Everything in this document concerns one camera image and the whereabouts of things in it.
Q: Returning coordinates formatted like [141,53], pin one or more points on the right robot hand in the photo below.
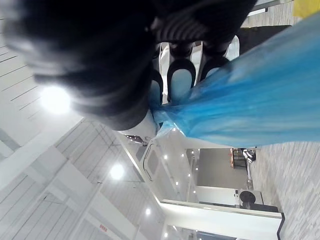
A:
[85,50]

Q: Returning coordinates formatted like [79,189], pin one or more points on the blue plastic trash bag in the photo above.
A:
[240,100]

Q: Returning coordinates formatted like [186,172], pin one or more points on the round ceiling light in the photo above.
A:
[116,172]
[148,211]
[54,99]

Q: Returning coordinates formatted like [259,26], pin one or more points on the white washing machine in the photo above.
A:
[250,198]

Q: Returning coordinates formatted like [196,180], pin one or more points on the yellow cloth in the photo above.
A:
[307,7]

